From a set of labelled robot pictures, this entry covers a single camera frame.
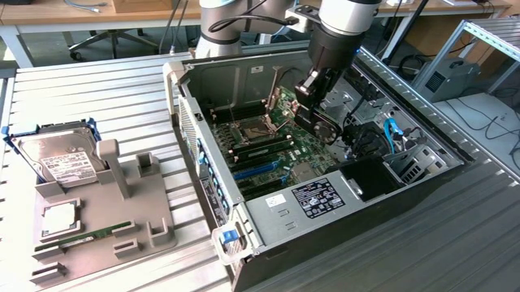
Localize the graphics card with metal bracket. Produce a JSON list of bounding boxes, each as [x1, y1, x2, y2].
[[266, 64, 342, 146]]

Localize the CPU socket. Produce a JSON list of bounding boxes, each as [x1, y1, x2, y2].
[[236, 121, 266, 143]]

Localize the grey parts rack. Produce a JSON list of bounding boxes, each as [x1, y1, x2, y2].
[[28, 139, 179, 285]]

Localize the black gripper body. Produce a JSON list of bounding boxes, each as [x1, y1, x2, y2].
[[306, 26, 363, 77]]

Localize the silver hard disk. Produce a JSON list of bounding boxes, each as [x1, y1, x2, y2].
[[9, 121, 101, 188]]

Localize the black slanted pole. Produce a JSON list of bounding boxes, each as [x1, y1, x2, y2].
[[380, 0, 430, 63]]

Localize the light blue cable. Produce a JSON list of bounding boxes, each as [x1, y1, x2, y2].
[[64, 0, 108, 15]]

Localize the blue disk caddy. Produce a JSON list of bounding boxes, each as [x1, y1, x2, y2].
[[0, 117, 103, 186]]

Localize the green RAM stick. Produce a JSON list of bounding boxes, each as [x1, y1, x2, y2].
[[35, 221, 134, 252]]

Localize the perforated metal drive cage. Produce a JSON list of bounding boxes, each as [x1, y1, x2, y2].
[[319, 75, 394, 156]]

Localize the green motherboard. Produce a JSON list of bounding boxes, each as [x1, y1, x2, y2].
[[208, 100, 346, 202]]

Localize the black RAM stick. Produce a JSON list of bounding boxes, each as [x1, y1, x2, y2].
[[231, 136, 294, 161]]

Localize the silver chipset heat sink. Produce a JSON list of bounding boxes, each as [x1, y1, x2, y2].
[[291, 162, 321, 183]]

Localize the wooden desk white frame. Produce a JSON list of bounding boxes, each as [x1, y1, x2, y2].
[[0, 0, 204, 69], [298, 0, 513, 58]]

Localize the blue card retention clips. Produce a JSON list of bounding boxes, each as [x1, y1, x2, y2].
[[195, 138, 232, 221]]

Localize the black air duct box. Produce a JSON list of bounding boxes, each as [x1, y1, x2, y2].
[[326, 156, 408, 203]]

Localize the black wire bundle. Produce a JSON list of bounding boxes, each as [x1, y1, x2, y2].
[[341, 120, 388, 161]]

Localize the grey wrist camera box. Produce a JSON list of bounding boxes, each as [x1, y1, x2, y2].
[[283, 5, 322, 33]]

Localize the grey power supply unit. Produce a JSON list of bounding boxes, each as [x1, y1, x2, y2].
[[242, 169, 365, 255]]

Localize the silver CPU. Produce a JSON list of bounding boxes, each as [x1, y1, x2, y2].
[[43, 204, 81, 238]]

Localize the blue disk wire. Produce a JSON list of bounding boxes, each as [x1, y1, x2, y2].
[[382, 117, 406, 156]]

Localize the grey star chair base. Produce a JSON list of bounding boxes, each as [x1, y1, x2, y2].
[[67, 29, 162, 61]]

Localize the black camera cable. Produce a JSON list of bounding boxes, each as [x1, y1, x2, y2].
[[207, 15, 297, 34]]

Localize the brown cardboard box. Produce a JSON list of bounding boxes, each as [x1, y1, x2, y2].
[[111, 0, 171, 15]]

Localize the metal socket cover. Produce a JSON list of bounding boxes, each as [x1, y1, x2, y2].
[[262, 105, 290, 132]]

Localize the open black PC case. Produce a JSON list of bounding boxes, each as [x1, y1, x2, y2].
[[162, 36, 477, 292]]

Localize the metal disk bay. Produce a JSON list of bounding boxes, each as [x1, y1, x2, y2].
[[382, 144, 466, 187]]

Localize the aluminium frame table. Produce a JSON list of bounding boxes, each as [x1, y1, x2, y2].
[[409, 16, 520, 103]]

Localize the blue expansion slot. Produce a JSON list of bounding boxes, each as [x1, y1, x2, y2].
[[232, 163, 278, 181]]

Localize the grey machine box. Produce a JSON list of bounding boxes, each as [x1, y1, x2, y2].
[[421, 57, 482, 103]]

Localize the black expansion slot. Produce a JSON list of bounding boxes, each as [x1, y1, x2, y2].
[[231, 156, 267, 171], [242, 186, 287, 199], [236, 178, 285, 190]]

